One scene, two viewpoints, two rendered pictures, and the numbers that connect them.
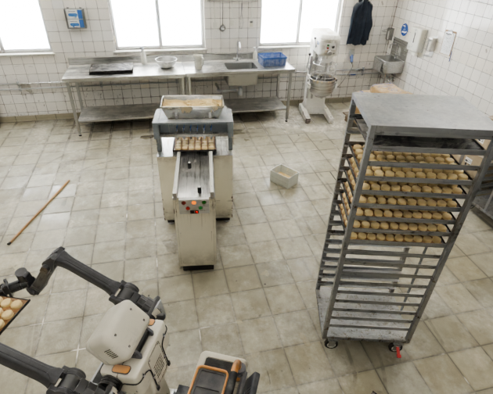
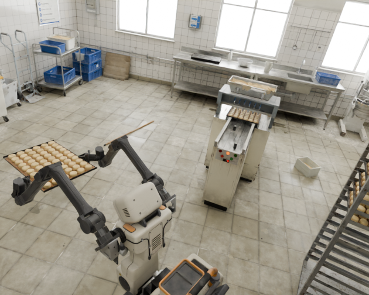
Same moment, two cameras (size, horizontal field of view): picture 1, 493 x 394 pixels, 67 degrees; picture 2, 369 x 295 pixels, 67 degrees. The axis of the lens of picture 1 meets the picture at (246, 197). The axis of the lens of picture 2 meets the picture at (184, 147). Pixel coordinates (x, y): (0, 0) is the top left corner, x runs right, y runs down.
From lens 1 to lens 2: 30 cm
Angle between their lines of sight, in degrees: 19
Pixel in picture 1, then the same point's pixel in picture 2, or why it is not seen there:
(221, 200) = (250, 164)
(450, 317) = not seen: outside the picture
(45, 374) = (82, 206)
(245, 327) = (233, 263)
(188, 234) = (215, 177)
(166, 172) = (216, 130)
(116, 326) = (136, 195)
